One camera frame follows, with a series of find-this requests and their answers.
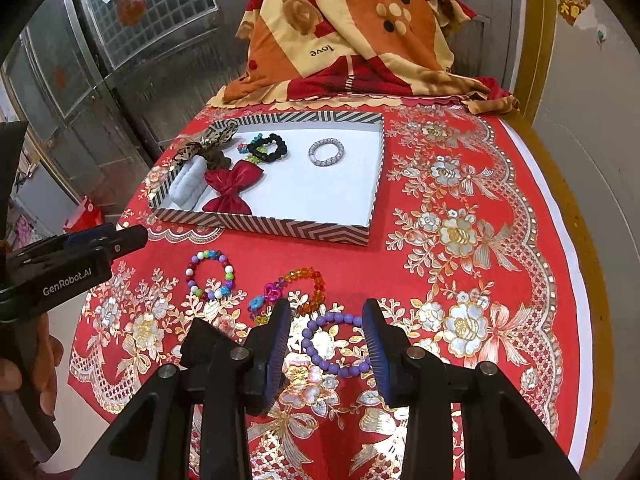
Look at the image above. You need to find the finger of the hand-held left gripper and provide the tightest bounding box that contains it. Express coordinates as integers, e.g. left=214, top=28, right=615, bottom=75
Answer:
left=64, top=223, right=149, bottom=262

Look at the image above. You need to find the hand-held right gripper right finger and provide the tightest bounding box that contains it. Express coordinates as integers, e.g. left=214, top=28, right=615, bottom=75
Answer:
left=361, top=299, right=581, bottom=480

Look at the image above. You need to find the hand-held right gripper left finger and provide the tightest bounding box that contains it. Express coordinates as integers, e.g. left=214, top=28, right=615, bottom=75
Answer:
left=75, top=299, right=293, bottom=480

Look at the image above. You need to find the purple bead bracelet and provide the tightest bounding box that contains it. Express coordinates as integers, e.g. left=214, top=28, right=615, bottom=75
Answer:
left=301, top=311, right=374, bottom=378

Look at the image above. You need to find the pink and blue flower bracelet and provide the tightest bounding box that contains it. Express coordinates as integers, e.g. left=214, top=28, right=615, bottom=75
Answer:
left=248, top=282, right=287, bottom=324

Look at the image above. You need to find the multicolour round bead bracelet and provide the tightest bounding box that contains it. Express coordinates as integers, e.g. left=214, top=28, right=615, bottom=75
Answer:
left=185, top=251, right=236, bottom=301

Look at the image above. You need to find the orange crystal bead bracelet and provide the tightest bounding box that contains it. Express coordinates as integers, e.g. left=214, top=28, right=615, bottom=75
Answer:
left=280, top=267, right=326, bottom=312

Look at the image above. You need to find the white fluffy scrunchie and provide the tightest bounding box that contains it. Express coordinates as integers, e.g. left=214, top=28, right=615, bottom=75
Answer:
left=169, top=156, right=208, bottom=207

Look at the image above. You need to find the red satin hair bow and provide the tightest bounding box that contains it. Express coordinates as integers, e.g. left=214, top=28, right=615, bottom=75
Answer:
left=201, top=161, right=263, bottom=214

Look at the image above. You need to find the leopard print hair bow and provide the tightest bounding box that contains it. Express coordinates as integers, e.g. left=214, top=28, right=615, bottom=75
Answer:
left=175, top=122, right=241, bottom=171

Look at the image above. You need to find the small colourful bead bracelet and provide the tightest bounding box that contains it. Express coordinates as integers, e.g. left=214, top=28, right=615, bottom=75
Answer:
left=237, top=135, right=266, bottom=163

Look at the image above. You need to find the striped box with white inside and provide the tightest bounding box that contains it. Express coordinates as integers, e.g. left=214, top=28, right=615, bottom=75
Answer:
left=149, top=111, right=386, bottom=247

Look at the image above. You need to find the black bead bracelet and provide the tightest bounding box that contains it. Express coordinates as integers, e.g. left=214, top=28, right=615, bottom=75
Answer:
left=248, top=132, right=285, bottom=163

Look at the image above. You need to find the white bead bracelet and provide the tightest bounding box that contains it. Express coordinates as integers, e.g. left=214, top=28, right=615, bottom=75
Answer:
left=308, top=139, right=347, bottom=167

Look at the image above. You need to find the person's left hand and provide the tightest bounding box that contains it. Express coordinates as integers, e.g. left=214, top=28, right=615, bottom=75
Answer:
left=0, top=310, right=65, bottom=411

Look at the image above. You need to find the metal door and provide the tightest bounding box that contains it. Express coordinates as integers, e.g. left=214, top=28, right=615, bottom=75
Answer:
left=0, top=0, right=271, bottom=221

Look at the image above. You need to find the red floral tablecloth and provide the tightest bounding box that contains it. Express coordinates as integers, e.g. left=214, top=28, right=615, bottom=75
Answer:
left=67, top=95, right=601, bottom=480

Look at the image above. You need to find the red door decoration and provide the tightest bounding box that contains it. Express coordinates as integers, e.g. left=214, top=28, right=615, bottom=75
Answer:
left=116, top=0, right=151, bottom=26

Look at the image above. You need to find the orange printed blanket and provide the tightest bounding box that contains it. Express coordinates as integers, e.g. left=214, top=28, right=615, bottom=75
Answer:
left=207, top=0, right=521, bottom=113

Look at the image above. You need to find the red and gold wall decoration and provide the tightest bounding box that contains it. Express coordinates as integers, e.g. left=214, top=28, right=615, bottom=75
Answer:
left=557, top=0, right=593, bottom=28

